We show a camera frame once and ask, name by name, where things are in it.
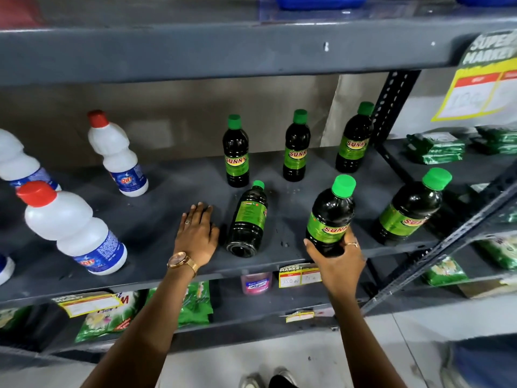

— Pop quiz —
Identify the person's left hand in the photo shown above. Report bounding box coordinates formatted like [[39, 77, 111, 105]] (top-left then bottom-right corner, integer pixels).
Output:
[[174, 203, 220, 266]]

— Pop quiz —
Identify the person's right hand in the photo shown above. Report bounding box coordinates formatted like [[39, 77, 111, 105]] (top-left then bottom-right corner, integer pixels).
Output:
[[304, 231, 366, 299]]

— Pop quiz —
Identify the dark bottle green cap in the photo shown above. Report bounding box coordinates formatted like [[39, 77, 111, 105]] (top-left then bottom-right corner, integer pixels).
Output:
[[226, 180, 268, 258], [283, 109, 311, 182], [372, 167, 452, 245], [335, 102, 375, 174], [222, 114, 250, 188], [306, 174, 357, 258]]

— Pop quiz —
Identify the person's left forearm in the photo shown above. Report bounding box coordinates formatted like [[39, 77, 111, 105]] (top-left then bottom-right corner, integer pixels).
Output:
[[81, 266, 195, 388]]

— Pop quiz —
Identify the person's right forearm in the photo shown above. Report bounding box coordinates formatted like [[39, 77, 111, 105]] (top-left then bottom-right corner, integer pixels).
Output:
[[324, 290, 407, 388]]

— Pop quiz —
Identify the gold wristwatch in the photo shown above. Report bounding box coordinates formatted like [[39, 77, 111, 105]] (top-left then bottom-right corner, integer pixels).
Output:
[[167, 251, 200, 278]]

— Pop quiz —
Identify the green detergent packet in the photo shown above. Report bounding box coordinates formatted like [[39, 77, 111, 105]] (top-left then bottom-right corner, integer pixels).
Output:
[[145, 281, 214, 327], [422, 256, 469, 287], [74, 292, 141, 343], [476, 233, 517, 271], [0, 306, 32, 332]]

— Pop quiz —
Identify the white bottle red cap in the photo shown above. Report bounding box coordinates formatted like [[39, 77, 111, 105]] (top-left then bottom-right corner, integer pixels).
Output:
[[88, 110, 149, 197], [16, 181, 128, 276], [0, 128, 62, 193]]

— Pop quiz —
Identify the brown cardboard back panel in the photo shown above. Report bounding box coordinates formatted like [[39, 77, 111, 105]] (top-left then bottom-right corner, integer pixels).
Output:
[[0, 72, 389, 175]]

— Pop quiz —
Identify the person's right shoe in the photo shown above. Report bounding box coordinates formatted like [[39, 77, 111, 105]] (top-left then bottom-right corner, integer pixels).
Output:
[[274, 367, 299, 388]]

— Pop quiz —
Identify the grey slotted metal rack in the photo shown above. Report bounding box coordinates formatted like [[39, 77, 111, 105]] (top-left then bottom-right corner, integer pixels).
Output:
[[359, 70, 517, 316]]

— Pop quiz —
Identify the stack of green packets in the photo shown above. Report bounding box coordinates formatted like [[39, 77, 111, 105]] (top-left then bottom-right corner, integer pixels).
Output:
[[470, 125, 517, 155], [406, 132, 466, 165]]

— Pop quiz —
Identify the grey metal shelf rack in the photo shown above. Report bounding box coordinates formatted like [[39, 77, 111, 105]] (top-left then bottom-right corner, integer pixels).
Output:
[[0, 12, 517, 362]]

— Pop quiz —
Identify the brown cardboard piece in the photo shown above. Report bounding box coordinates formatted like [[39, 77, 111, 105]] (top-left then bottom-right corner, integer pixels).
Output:
[[457, 277, 517, 300]]

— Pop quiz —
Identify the blue fabric item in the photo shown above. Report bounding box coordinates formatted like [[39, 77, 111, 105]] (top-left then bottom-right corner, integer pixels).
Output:
[[439, 334, 517, 388]]

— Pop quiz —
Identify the large yellow price sign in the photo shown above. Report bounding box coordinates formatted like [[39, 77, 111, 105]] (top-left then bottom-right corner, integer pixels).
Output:
[[431, 33, 517, 122]]

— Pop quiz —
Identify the red blurred item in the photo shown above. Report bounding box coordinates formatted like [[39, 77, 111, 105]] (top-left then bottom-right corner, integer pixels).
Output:
[[0, 0, 43, 29]]

